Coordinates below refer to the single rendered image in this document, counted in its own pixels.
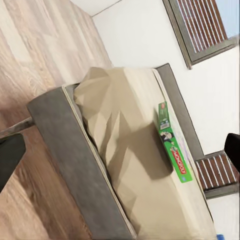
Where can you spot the fixed window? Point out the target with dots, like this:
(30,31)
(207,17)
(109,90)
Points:
(204,28)

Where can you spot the door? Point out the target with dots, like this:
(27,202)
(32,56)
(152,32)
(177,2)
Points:
(218,175)

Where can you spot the bed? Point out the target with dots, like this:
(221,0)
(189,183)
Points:
(103,135)

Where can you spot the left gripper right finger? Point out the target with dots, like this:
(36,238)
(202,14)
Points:
(232,148)

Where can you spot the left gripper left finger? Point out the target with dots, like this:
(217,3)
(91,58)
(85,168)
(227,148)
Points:
(12,149)

